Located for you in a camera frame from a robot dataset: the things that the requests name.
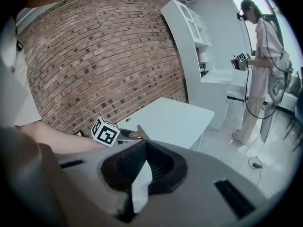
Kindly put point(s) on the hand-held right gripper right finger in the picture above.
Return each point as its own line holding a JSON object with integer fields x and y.
{"x": 201, "y": 197}

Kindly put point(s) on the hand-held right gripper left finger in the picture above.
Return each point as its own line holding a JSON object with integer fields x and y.
{"x": 85, "y": 174}

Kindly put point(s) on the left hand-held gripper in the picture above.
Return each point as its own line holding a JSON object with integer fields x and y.
{"x": 105, "y": 133}

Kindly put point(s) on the white paper object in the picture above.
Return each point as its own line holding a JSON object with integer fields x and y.
{"x": 140, "y": 193}

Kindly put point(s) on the person's left forearm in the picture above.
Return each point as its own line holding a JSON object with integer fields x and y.
{"x": 61, "y": 139}

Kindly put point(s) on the white table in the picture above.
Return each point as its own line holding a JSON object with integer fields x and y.
{"x": 170, "y": 119}

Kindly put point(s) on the white tall cabinet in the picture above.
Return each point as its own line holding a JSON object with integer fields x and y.
{"x": 203, "y": 84}

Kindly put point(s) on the white small appliance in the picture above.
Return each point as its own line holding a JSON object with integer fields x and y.
{"x": 203, "y": 60}

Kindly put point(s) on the grey folded board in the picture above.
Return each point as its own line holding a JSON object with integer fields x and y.
{"x": 268, "y": 123}

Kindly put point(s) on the person's white shirt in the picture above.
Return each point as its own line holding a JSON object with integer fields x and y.
{"x": 16, "y": 91}

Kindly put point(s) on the dark chair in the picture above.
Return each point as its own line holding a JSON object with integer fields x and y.
{"x": 294, "y": 126}

